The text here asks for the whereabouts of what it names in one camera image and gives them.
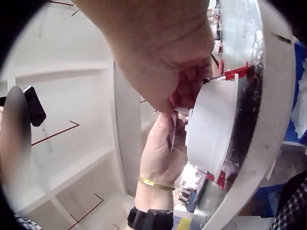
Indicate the person's right hand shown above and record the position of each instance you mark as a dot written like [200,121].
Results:
[148,43]

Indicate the person's body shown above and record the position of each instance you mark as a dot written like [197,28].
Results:
[291,203]

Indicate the person's left hand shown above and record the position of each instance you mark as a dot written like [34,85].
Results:
[160,155]

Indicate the person's left fingers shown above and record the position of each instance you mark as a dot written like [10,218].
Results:
[181,122]

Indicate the large round white lamp frame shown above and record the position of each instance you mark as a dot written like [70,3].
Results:
[271,119]

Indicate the person's right fingers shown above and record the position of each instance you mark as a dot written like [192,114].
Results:
[189,81]

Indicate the black wrist band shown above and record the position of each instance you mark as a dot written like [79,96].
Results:
[150,219]

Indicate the blue crate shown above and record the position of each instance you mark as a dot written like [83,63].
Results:
[301,79]

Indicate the white round plastic cap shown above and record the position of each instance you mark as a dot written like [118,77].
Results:
[208,124]

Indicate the white shelf with red hooks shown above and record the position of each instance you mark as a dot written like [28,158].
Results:
[72,83]

